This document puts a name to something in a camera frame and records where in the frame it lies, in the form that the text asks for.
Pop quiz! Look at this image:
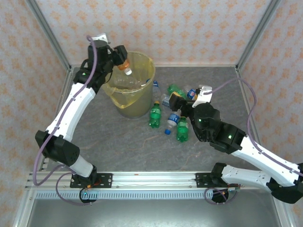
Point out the blue red label bottle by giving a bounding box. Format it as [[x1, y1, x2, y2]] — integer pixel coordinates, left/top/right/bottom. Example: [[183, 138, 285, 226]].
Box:
[[186, 87, 198, 100]]

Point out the green plastic soda bottle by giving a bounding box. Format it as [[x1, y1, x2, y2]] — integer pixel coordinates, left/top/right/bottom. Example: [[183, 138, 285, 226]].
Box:
[[167, 84, 187, 100], [176, 115, 190, 143], [148, 101, 162, 129]]

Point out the blue label bottle white cap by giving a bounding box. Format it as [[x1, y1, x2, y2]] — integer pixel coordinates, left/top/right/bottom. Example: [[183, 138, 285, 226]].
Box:
[[152, 80, 162, 101]]

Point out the clear bottle blue cap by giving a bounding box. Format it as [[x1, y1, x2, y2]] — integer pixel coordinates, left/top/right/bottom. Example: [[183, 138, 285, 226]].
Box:
[[113, 75, 152, 90]]

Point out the yellow plastic bin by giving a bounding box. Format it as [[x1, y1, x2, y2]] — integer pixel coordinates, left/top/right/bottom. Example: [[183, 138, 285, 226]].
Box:
[[98, 51, 156, 118]]

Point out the grey metal sheet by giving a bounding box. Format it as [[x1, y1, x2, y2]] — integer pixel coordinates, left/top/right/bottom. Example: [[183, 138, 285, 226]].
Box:
[[26, 198, 285, 227]]

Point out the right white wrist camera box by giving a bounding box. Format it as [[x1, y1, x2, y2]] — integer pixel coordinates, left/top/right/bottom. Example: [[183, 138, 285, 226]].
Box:
[[192, 85, 213, 108]]

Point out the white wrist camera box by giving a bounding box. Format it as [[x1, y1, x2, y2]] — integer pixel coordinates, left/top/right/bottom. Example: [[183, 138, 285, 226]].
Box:
[[192, 85, 213, 108], [90, 32, 109, 44]]

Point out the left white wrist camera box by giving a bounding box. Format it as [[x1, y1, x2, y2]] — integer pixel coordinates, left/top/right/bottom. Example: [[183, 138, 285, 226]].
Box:
[[90, 32, 109, 44]]

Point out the aluminium side rail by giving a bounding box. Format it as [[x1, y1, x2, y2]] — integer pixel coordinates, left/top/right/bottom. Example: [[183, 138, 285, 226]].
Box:
[[39, 68, 74, 171], [235, 67, 264, 152]]

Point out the aluminium frame post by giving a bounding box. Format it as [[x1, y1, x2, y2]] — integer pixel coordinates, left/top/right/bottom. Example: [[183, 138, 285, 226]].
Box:
[[235, 0, 282, 71], [25, 0, 73, 73]]

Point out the aluminium front extrusion rail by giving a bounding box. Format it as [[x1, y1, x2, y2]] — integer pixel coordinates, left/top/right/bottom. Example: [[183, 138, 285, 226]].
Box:
[[25, 170, 284, 190]]

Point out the grey slotted cable duct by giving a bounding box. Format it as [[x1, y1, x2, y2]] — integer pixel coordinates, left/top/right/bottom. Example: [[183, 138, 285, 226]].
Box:
[[35, 191, 240, 200]]

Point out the aluminium frame leg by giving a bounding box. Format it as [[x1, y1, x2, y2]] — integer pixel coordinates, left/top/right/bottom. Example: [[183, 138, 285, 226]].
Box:
[[13, 190, 36, 227], [272, 189, 296, 227]]

